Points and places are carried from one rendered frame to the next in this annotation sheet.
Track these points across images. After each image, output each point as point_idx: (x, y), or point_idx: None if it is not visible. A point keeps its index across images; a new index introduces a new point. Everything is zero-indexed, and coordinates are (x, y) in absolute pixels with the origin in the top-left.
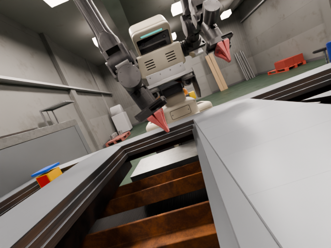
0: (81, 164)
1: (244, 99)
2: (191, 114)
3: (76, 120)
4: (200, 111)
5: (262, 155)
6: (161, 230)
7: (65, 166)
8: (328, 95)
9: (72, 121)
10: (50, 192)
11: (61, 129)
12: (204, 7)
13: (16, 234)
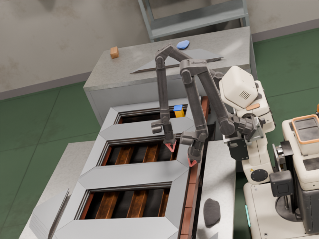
0: (177, 121)
1: (175, 179)
2: (247, 160)
3: (248, 65)
4: (296, 170)
5: (122, 170)
6: None
7: (188, 110)
8: None
9: (243, 65)
10: None
11: (228, 70)
12: (181, 134)
13: (133, 135)
